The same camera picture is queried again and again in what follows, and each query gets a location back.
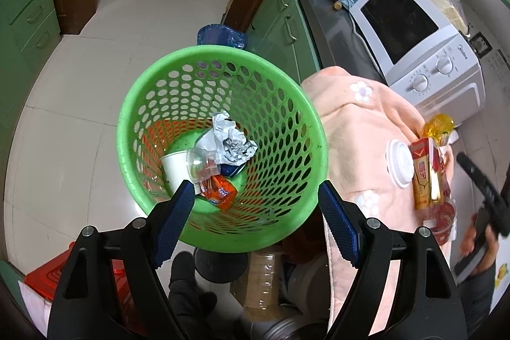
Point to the black round weight disc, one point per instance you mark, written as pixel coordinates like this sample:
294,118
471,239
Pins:
220,268

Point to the white paper cup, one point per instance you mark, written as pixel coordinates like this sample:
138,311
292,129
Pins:
176,171

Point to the clear plastic cup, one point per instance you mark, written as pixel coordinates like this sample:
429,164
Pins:
201,165

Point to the peach flower-print blanket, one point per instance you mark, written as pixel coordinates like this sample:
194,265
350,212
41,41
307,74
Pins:
361,118

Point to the blue milk beer can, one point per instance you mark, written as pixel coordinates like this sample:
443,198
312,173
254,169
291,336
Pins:
230,171

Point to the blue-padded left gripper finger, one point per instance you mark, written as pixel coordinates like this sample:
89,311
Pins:
143,245

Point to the white microwave oven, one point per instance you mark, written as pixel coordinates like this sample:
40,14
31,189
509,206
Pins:
422,56

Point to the white paper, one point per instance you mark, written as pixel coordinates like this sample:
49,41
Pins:
227,141

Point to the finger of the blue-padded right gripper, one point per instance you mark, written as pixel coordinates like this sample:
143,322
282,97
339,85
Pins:
426,303

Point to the green plastic waste basket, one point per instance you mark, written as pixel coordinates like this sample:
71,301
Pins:
170,106

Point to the red yellow drink carton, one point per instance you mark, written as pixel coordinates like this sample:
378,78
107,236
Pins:
427,179

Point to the orange snack packet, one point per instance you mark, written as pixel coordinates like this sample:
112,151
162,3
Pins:
219,191

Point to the yellow plastic wrapper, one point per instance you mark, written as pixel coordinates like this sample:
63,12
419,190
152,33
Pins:
439,128

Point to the blue plastic bag bin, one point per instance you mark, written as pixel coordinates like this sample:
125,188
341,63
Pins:
222,35

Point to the wall power socket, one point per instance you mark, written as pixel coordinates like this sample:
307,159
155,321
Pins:
480,45

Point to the green lower cabinet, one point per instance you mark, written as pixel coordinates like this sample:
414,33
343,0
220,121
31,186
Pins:
30,33

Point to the bag of noodles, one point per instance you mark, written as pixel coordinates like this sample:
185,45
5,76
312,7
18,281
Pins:
453,10

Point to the red plastic stool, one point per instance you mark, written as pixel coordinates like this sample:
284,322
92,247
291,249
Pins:
46,278

